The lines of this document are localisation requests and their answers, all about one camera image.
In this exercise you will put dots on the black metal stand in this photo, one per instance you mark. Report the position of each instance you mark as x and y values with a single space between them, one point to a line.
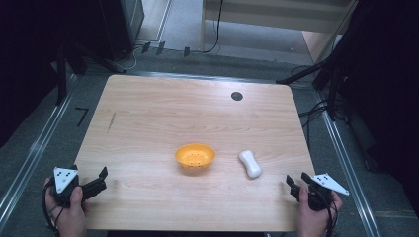
61 75
331 75

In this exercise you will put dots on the person's left hand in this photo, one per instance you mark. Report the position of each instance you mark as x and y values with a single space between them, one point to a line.
70 219

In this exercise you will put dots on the black angled floor tape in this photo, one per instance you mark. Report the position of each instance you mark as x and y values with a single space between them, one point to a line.
82 116

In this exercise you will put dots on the white shelf unit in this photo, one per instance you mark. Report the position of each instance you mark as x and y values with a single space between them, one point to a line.
276 15

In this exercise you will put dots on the dark round table grommet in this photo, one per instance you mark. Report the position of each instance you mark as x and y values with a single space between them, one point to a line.
236 96

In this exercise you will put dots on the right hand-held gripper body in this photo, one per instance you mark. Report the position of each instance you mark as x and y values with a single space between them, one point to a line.
321 192

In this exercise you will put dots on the black cabinet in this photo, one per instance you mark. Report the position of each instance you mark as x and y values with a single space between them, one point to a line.
122 26

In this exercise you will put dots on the yellow plastic bowl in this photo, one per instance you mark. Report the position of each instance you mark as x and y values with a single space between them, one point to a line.
195 158

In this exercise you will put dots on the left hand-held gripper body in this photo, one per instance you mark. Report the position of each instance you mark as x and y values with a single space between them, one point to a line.
66 194

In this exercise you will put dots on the metal floor rail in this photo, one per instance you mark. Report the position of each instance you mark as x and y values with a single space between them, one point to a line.
346 158
33 154

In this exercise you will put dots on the person's right hand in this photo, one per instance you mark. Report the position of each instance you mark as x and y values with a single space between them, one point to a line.
316 223

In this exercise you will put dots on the white peanut-shaped bottle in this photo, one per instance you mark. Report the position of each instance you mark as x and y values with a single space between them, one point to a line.
251 164

